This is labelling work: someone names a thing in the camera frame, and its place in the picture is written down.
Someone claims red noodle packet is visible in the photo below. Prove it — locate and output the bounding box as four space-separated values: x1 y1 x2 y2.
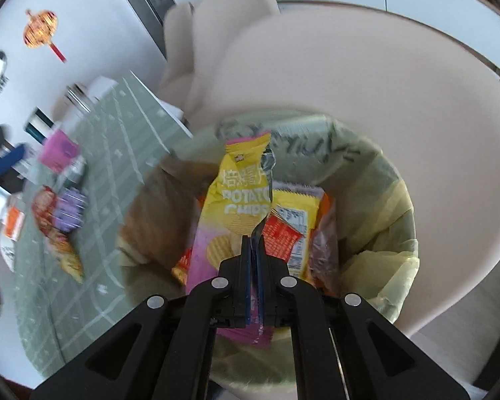
262 211 303 262

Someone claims yellow potato chips bag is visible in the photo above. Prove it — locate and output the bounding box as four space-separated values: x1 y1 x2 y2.
184 131 276 349

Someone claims orange snack bag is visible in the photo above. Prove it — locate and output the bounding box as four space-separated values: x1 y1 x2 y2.
310 193 339 295

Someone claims pink storage box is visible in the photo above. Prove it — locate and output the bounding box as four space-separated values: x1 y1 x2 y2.
38 129 80 173

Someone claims red snack wrapper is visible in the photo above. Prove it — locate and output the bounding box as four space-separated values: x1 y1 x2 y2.
31 186 57 236

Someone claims white silver snack wrapper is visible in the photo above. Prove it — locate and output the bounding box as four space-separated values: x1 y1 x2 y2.
63 155 87 188

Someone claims orange white box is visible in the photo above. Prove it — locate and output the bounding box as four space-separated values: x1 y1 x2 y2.
0 206 25 241

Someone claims purple snack wrapper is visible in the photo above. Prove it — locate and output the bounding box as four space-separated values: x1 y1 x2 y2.
52 188 86 233

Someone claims metal kettle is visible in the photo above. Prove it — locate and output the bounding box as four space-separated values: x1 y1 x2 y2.
66 84 94 114

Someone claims green checked tablecloth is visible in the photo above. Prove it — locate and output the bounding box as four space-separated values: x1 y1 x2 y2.
14 72 190 377

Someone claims yellow snack wrapper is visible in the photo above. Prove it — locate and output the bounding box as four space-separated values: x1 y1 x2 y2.
48 229 85 284

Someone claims yellow red snack packet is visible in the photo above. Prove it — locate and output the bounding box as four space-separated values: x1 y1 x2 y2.
273 182 324 284

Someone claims far beige chair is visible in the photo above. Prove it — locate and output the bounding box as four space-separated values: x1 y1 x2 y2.
158 3 194 108

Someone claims near beige chair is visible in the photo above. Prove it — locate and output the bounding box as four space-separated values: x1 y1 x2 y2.
189 6 500 335

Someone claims red gold wall ornament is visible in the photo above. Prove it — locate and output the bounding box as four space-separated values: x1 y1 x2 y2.
23 9 66 63

